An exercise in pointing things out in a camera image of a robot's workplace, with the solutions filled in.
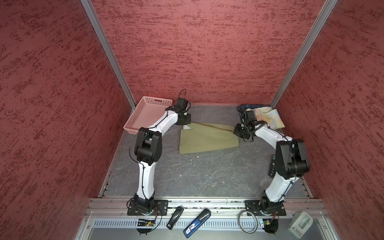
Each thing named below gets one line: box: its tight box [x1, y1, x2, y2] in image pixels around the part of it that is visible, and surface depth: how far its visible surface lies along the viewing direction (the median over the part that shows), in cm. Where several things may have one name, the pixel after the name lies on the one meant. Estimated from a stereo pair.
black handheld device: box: [166, 206, 184, 231], surface depth 70 cm
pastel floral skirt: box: [246, 106, 285, 130], surface depth 109 cm
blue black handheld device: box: [183, 208, 212, 239], surface depth 69 cm
